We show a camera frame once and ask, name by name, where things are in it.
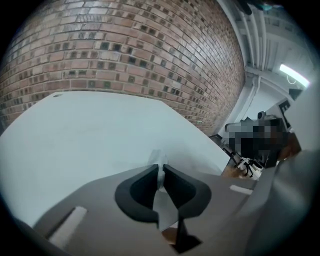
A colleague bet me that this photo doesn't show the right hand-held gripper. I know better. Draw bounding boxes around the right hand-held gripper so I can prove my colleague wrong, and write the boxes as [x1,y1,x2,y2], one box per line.
[264,87,304,132]

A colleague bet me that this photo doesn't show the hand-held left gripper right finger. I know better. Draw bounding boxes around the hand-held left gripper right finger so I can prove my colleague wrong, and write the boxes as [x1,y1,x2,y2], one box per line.
[163,164,213,255]

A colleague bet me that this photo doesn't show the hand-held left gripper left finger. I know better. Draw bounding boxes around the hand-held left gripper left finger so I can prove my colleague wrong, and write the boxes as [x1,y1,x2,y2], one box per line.
[114,163,160,224]

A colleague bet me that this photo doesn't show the white tissue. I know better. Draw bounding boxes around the white tissue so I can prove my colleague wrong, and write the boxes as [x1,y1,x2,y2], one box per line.
[146,149,169,194]

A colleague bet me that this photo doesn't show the ceiling tube light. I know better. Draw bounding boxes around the ceiling tube light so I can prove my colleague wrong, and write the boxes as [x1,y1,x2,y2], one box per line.
[278,63,311,89]

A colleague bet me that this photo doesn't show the black chair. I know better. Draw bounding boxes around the black chair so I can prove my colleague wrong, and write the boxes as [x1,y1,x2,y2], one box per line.
[209,134,242,167]

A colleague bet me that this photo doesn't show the white table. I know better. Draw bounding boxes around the white table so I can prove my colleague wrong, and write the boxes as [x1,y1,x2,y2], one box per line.
[0,90,231,229]

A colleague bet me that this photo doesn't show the white wall pipes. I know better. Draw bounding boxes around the white wall pipes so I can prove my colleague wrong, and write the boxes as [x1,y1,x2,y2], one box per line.
[238,4,268,70]

